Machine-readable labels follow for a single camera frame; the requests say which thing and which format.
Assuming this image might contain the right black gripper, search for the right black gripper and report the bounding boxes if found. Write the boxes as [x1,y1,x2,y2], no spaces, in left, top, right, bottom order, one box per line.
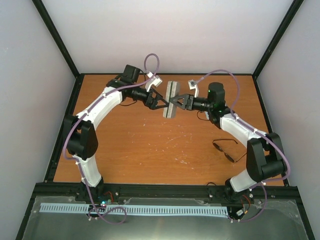
[169,94,213,112]

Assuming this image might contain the grey glasses case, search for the grey glasses case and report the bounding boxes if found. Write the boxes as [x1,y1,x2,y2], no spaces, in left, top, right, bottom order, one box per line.
[163,81,180,119]

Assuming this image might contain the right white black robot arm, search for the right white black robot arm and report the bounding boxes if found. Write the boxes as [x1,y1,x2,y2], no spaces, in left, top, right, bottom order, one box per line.
[164,81,289,200]

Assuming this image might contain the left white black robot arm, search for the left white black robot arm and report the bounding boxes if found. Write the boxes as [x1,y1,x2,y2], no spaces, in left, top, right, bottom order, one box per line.
[62,65,169,202]

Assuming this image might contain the black sunglasses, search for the black sunglasses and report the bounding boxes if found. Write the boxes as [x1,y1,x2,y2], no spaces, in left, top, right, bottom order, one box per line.
[212,138,247,164]

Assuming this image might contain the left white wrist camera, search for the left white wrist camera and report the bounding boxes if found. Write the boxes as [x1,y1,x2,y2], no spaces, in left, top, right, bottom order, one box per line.
[145,71,163,92]

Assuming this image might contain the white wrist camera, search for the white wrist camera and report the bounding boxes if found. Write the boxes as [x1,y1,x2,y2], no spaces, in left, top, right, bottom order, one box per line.
[145,71,163,92]
[188,79,199,98]

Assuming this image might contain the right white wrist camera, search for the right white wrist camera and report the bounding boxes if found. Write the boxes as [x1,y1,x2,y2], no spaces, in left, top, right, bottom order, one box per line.
[188,79,199,98]

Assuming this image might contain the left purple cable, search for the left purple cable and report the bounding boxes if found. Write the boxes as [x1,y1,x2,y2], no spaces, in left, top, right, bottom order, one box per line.
[64,53,161,225]

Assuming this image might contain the purple cable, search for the purple cable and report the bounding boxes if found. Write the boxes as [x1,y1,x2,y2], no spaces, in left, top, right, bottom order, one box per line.
[64,53,161,225]
[191,69,292,224]

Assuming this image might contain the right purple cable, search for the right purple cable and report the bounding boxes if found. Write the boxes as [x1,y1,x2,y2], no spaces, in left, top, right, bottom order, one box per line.
[191,69,292,224]

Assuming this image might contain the light blue cable duct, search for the light blue cable duct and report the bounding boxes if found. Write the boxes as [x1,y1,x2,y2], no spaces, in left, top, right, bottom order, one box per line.
[39,203,228,218]

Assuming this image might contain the left black frame post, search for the left black frame post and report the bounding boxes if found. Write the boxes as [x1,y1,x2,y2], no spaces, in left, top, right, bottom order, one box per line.
[32,0,80,79]

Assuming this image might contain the black frame post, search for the black frame post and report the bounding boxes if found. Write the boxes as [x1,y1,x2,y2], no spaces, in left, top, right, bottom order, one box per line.
[32,0,80,79]
[252,0,304,80]

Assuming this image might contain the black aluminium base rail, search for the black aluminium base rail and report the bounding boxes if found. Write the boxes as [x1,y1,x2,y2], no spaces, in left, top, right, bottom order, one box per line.
[32,182,301,204]

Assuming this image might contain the right black frame post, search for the right black frame post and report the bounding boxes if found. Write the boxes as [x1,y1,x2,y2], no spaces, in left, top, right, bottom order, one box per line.
[252,0,304,80]

